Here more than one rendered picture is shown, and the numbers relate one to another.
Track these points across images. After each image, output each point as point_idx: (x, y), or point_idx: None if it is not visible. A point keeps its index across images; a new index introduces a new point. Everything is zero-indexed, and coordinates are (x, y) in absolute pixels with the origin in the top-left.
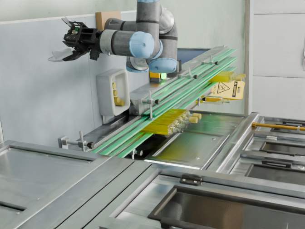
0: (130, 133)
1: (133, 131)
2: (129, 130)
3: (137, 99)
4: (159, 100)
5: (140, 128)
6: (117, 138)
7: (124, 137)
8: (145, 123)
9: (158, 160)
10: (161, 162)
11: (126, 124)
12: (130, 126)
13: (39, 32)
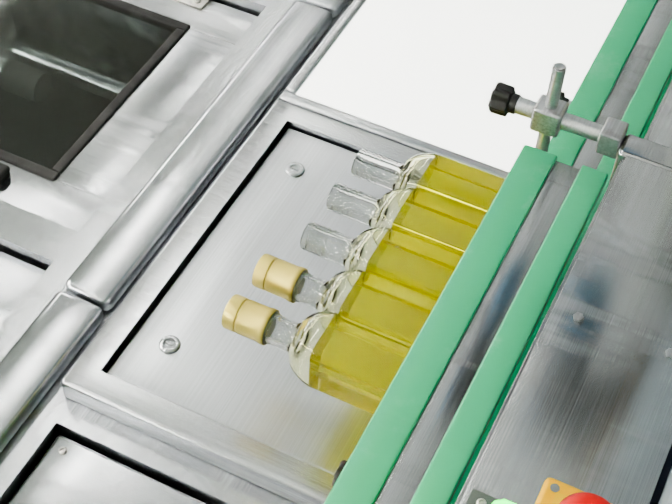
0: (614, 57)
1: (601, 75)
2: (628, 99)
3: (634, 143)
4: (493, 89)
5: (576, 102)
6: (660, 29)
7: (631, 25)
8: (555, 147)
9: (471, 163)
10: (454, 146)
11: (654, 121)
12: (632, 133)
13: None
